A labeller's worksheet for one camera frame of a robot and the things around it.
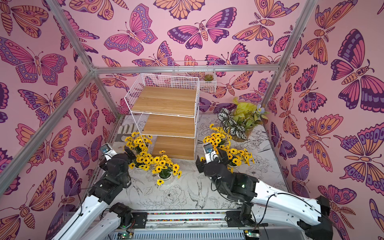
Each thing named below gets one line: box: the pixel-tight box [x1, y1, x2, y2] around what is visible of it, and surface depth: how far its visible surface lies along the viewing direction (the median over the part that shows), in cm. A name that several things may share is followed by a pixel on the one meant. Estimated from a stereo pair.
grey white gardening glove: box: [115, 123, 135, 143], surface depth 109 cm
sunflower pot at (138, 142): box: [124, 132, 153, 154], surface depth 89 cm
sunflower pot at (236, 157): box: [227, 148, 255, 169], surface depth 84 cm
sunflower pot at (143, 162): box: [128, 151, 157, 179], surface depth 83 cm
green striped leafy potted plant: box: [217, 97, 270, 142], surface depth 90 cm
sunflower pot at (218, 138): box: [203, 123, 233, 153], surface depth 92 cm
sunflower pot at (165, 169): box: [152, 150, 182, 186], surface depth 80 cm
